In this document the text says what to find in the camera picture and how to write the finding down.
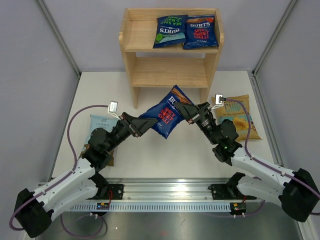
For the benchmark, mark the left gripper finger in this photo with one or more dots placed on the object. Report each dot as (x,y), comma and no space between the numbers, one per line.
(126,116)
(141,125)

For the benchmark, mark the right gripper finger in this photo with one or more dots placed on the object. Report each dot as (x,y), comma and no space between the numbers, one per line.
(202,107)
(187,111)

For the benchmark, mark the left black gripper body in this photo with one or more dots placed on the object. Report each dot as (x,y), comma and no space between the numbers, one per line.
(128,123)

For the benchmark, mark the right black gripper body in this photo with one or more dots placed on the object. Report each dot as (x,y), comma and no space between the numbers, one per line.
(204,120)

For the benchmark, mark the blue Burts chilli bag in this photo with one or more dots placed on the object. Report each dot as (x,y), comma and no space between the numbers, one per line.
(168,117)
(200,32)

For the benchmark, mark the blue Burts sea salt bag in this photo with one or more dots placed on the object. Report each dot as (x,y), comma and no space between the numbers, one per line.
(171,30)

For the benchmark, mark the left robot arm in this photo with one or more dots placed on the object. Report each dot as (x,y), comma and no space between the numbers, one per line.
(36,210)

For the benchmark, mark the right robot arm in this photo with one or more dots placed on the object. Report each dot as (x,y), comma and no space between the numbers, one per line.
(294,191)

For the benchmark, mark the light blue cassava chips bag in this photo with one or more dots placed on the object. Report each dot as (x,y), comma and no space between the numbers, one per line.
(97,121)

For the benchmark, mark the yellow kettle chips bag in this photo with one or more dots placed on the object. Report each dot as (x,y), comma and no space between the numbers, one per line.
(234,112)

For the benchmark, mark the wooden two-tier shelf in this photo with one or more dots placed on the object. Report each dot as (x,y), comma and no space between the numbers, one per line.
(149,67)

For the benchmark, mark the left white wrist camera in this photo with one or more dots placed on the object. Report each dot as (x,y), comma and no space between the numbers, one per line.
(112,109)

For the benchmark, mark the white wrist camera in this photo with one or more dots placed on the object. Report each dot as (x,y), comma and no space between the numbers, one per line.
(218,101)
(112,109)

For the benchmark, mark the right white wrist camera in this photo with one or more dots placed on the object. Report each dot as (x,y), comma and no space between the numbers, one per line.
(218,101)

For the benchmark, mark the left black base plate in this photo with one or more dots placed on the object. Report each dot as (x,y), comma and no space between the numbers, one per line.
(115,191)

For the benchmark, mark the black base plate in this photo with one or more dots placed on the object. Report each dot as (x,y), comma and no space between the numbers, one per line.
(115,191)
(224,192)

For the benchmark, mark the aluminium mounting rail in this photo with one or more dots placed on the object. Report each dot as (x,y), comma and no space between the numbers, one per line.
(160,195)

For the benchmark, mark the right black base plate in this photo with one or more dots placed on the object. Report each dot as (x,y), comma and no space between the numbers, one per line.
(224,192)

